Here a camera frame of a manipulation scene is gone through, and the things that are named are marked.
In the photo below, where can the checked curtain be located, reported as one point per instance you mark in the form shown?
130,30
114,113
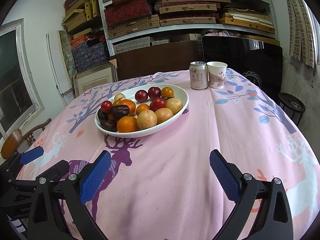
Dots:
302,42

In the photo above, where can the red cherry tomato front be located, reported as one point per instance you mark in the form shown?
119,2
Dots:
106,106

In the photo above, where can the white paper cup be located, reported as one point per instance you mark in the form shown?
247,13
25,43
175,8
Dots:
216,73

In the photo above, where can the black round stool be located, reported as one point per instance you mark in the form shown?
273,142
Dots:
292,106

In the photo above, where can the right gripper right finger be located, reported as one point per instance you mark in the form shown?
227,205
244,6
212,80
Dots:
273,220

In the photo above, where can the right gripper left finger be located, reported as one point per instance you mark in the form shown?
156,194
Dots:
76,190

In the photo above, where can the large orange mandarin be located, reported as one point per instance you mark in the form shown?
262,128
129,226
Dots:
127,124

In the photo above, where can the pink deer print tablecloth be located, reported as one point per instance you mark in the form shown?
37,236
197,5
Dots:
162,186

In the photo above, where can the pink drink can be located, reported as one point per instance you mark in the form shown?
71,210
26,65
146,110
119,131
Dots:
198,75

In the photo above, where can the yellow orange tomato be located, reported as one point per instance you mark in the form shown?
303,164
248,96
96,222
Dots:
167,92

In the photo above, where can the window left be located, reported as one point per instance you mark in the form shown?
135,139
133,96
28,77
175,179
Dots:
20,100

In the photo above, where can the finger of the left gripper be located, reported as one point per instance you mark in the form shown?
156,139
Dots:
54,173
31,155

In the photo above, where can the white metal shelf unit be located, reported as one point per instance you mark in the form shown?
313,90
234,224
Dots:
127,20

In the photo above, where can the wooden armchair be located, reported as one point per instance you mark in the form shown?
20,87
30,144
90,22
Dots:
14,140

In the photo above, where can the yellow peach fruit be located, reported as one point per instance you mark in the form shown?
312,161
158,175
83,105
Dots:
146,119

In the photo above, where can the framed picture leaning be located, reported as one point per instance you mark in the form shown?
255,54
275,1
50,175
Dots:
96,76

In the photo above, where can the dark passion fruit top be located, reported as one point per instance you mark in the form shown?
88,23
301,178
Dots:
120,111

